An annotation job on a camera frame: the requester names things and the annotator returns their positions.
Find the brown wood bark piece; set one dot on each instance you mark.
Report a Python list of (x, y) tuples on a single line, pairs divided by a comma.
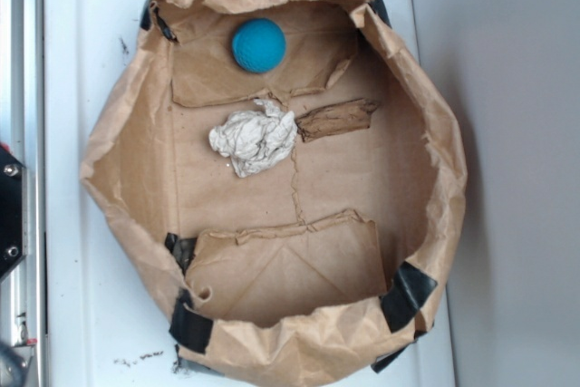
[(336, 119)]

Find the aluminium frame rail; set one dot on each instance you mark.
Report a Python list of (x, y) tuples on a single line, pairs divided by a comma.
[(24, 343)]

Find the black tape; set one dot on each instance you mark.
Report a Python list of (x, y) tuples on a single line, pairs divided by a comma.
[(379, 12), (189, 328), (411, 288), (150, 16)]

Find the black tape top right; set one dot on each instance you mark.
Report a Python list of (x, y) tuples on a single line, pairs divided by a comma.
[(379, 12)]

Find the black tape bottom left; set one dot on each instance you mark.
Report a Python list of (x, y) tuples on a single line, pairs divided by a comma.
[(189, 328)]

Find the black tape top left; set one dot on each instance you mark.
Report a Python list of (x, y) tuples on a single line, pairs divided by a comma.
[(150, 16)]

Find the brown paper bag tray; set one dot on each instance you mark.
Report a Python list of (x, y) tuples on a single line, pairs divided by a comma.
[(294, 304)]

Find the black tape bottom right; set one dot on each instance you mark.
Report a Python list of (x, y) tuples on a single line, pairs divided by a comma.
[(411, 288)]

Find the blue golf ball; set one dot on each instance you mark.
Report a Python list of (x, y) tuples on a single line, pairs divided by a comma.
[(258, 45)]

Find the white plastic tray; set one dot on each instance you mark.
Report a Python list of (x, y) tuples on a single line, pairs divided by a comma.
[(104, 327)]

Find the crumpled white paper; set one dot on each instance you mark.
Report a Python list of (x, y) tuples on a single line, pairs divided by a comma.
[(257, 140)]

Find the black metal bracket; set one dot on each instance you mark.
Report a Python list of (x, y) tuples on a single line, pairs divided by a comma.
[(14, 246)]

